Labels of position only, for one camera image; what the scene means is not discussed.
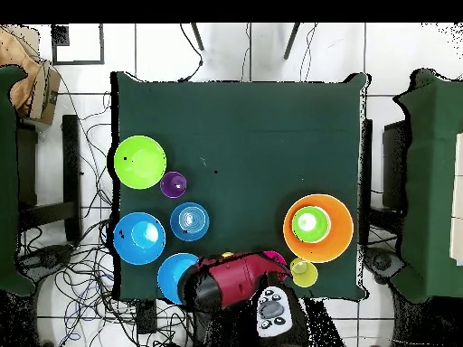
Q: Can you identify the small blue ridged bowl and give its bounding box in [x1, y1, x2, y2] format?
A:
[169, 202, 211, 242]

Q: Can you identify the small green bowl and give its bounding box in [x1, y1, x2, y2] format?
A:
[291, 205, 332, 244]

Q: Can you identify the large blue bowl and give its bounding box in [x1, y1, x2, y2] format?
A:
[156, 252, 200, 305]
[112, 211, 166, 266]

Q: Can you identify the large orange bowl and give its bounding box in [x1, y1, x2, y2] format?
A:
[282, 193, 354, 264]

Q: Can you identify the purple cup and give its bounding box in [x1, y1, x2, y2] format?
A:
[159, 171, 188, 200]

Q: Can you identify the dark green tablecloth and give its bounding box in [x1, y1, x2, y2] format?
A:
[109, 70, 371, 302]

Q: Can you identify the small red bowl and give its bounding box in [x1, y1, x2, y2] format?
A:
[261, 249, 288, 267]

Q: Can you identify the large green bowl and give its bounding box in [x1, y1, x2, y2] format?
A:
[113, 135, 168, 191]

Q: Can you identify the translucent yellow-green cup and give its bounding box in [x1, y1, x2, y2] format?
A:
[289, 257, 319, 288]

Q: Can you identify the black power brick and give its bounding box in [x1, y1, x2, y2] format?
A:
[136, 298, 158, 335]

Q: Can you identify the black tripod leg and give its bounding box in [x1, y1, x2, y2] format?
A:
[283, 23, 301, 61]
[190, 23, 205, 52]

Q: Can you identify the black floor stand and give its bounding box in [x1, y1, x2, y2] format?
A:
[15, 114, 83, 243]

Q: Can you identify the black box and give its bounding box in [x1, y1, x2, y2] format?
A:
[382, 120, 411, 211]

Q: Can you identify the green cloth side table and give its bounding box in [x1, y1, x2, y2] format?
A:
[0, 64, 36, 298]
[392, 68, 463, 304]

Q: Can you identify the cardboard box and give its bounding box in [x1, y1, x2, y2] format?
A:
[0, 24, 61, 126]

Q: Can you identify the black floor cable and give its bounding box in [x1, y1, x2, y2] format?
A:
[178, 23, 204, 83]

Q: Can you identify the tangle of floor cables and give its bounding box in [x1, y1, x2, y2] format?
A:
[15, 82, 193, 347]

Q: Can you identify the black robot pedestal leg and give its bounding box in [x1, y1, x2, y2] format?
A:
[363, 245, 408, 286]
[17, 243, 75, 279]

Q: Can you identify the black square floor frame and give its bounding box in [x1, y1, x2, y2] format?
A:
[51, 23, 106, 67]

